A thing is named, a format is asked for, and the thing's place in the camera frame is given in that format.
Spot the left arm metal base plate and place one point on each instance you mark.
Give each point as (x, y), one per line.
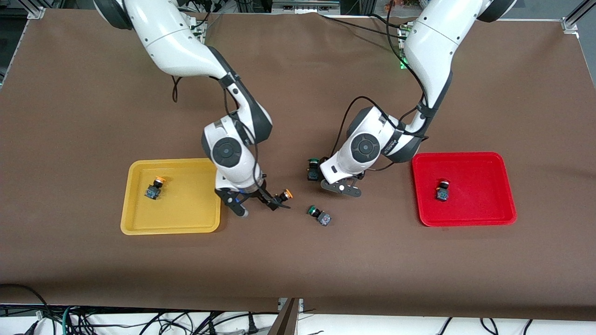
(403, 60)

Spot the aluminium frame profile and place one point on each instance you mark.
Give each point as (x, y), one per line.
(32, 9)
(575, 18)

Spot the red push button switch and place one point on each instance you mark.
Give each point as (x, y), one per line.
(442, 193)

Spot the yellow push button switch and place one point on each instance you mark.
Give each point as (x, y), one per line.
(152, 190)
(286, 194)

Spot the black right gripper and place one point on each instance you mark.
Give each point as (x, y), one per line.
(264, 196)

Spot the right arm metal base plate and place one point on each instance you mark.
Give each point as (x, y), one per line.
(199, 30)

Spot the brown table cover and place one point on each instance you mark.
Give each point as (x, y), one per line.
(298, 265)

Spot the green push button switch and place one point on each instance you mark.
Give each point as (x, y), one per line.
(323, 217)
(311, 173)

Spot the metal table frame post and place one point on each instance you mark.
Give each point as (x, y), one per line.
(286, 321)

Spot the red plastic tray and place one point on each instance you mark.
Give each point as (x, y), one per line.
(479, 195)

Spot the yellow plastic tray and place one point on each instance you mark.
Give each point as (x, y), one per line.
(186, 209)

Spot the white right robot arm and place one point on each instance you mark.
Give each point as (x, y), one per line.
(172, 42)

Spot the grey metal device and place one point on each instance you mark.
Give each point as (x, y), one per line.
(305, 5)

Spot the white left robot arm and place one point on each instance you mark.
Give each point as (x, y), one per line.
(433, 46)

